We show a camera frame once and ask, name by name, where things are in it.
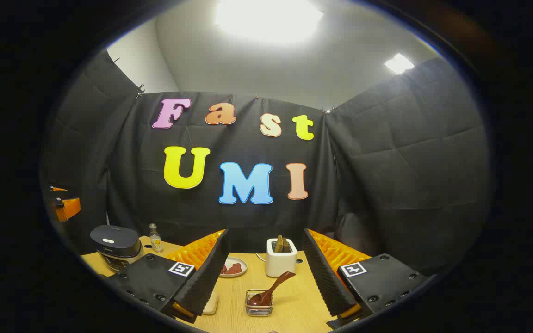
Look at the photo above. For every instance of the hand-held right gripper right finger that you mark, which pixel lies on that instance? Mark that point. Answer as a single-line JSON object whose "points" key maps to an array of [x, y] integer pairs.
{"points": [[326, 277]]}

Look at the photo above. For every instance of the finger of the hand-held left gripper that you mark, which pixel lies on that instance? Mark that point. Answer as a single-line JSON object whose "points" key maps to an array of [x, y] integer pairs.
{"points": [[68, 208]]}

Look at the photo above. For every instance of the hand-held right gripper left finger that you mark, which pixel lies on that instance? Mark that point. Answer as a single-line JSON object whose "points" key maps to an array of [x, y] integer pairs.
{"points": [[201, 277]]}

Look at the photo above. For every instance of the brown wooden spoon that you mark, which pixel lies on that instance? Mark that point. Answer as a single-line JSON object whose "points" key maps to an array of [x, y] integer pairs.
{"points": [[275, 284]]}

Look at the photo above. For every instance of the black silver rice cooker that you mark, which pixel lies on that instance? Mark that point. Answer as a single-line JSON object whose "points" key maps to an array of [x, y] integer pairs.
{"points": [[114, 241]]}

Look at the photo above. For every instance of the white round plate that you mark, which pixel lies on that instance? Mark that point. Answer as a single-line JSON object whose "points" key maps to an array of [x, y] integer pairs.
{"points": [[241, 262]]}

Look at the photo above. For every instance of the white toaster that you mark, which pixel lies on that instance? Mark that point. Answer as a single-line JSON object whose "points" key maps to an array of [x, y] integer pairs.
{"points": [[278, 264]]}

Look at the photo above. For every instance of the brown toast slice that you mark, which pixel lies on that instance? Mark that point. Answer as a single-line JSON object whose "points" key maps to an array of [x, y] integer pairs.
{"points": [[279, 244]]}

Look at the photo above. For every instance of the small clear glass bottle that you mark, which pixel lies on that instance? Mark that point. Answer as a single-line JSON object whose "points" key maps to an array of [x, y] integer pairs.
{"points": [[156, 241]]}

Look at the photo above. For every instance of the small ceiling light panel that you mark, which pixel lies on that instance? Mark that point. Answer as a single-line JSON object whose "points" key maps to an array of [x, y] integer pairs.
{"points": [[399, 64]]}

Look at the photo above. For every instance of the large ceiling light panel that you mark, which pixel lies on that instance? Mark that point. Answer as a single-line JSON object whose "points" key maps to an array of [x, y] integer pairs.
{"points": [[266, 18]]}

